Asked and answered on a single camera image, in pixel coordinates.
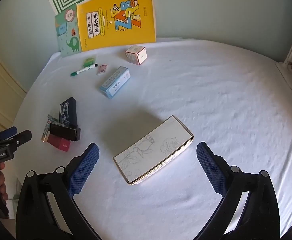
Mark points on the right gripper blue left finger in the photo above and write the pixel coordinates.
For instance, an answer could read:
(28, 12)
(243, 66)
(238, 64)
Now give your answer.
(35, 218)

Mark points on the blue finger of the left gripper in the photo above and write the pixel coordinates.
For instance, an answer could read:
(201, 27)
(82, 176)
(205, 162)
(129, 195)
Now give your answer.
(21, 138)
(8, 133)

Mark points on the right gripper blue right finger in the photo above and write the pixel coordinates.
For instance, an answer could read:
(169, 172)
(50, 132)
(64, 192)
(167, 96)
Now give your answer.
(260, 217)

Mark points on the small glass bottle packet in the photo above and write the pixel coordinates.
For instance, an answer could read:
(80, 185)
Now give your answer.
(46, 130)

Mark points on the red small box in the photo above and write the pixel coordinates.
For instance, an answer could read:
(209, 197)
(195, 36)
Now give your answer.
(59, 143)

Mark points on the black glossy small box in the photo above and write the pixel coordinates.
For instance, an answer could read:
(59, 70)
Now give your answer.
(67, 132)

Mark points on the dark blue gum box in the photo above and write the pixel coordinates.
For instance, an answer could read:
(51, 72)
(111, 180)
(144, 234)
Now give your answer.
(68, 113)

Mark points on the green white marker pen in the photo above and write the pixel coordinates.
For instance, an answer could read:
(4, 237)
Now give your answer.
(84, 69)

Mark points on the white rose perfume box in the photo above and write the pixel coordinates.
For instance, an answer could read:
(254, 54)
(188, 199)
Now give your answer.
(154, 151)

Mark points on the green leaf plastic bag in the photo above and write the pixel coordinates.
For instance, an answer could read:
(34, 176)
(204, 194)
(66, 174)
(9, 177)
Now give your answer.
(89, 61)

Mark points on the light blue medicine box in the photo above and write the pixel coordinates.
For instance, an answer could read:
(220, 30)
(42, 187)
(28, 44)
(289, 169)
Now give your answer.
(115, 82)

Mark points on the small pink white packet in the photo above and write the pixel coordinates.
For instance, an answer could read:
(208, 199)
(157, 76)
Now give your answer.
(101, 69)

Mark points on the white red cream box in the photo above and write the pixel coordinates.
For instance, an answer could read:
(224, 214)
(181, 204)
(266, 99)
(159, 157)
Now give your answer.
(136, 54)

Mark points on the person's left hand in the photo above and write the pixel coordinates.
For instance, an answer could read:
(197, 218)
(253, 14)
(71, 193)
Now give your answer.
(3, 193)

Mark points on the teal elephant exercise book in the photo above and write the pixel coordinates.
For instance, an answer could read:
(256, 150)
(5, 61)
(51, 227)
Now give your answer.
(66, 25)

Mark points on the yellow children's word book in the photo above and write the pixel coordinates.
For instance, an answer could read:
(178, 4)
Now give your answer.
(109, 23)

